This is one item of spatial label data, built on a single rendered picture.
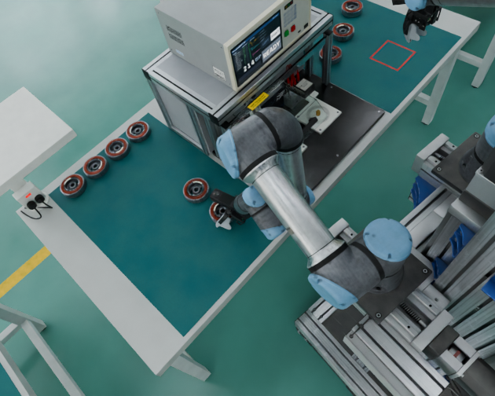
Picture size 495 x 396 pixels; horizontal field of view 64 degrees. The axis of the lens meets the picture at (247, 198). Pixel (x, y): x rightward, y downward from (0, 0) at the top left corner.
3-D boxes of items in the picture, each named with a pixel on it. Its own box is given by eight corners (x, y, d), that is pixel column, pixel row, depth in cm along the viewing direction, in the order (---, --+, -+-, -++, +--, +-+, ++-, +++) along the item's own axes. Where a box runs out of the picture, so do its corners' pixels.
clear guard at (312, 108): (328, 116, 151) (328, 105, 146) (287, 158, 144) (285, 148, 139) (263, 80, 165) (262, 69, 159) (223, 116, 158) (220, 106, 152)
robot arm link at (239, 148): (393, 279, 95) (256, 103, 102) (345, 318, 92) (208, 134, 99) (373, 280, 106) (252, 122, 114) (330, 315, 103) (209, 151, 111)
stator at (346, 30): (357, 37, 207) (358, 31, 204) (339, 45, 206) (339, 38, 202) (346, 25, 212) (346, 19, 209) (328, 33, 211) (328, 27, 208)
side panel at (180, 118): (212, 152, 182) (195, 102, 155) (207, 155, 181) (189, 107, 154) (173, 123, 194) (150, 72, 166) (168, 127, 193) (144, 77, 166)
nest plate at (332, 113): (341, 113, 181) (341, 111, 180) (320, 134, 176) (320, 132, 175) (314, 99, 187) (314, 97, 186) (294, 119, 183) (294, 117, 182)
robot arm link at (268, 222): (298, 222, 135) (279, 196, 135) (271, 242, 133) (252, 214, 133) (291, 224, 143) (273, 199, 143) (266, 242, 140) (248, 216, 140)
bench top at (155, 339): (477, 30, 205) (481, 22, 201) (160, 376, 142) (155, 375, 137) (319, -29, 248) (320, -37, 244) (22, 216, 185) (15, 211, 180)
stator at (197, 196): (206, 205, 168) (204, 201, 165) (181, 202, 171) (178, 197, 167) (213, 183, 173) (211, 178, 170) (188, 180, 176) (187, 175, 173)
